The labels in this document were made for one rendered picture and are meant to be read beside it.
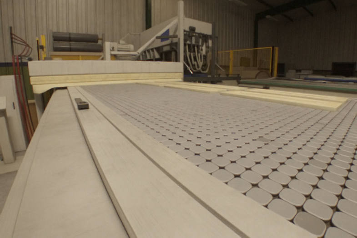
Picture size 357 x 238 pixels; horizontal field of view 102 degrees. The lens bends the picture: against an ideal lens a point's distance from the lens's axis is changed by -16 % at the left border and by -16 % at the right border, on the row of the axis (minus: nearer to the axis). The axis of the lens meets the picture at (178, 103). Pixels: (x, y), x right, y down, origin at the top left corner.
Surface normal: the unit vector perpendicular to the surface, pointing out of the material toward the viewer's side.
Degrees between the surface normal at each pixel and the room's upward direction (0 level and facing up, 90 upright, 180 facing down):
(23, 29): 90
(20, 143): 90
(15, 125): 90
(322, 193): 0
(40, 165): 0
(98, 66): 90
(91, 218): 0
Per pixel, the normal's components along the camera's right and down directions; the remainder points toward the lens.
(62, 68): 0.59, 0.15
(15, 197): 0.00, -0.98
